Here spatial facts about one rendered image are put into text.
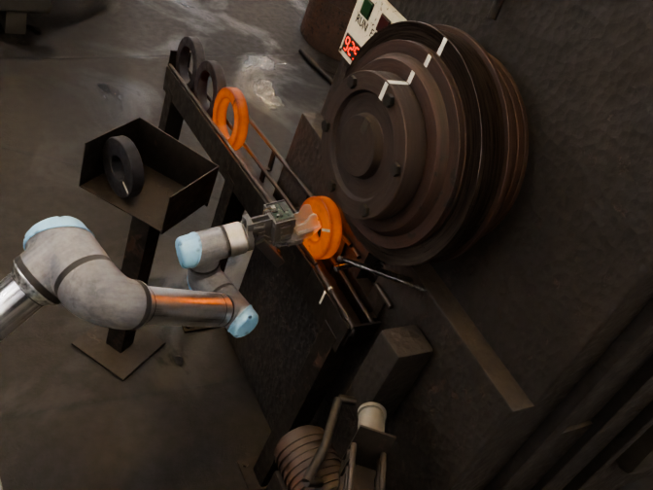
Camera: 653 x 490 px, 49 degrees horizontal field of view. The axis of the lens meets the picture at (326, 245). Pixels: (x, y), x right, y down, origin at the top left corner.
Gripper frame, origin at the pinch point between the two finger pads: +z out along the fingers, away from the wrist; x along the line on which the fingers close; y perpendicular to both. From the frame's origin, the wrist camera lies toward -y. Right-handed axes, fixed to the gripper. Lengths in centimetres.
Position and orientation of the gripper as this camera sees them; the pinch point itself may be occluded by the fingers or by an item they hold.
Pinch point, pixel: (321, 222)
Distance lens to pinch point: 172.4
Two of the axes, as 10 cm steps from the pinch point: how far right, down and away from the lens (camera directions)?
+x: -4.3, -6.7, 6.0
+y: 0.9, -6.9, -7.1
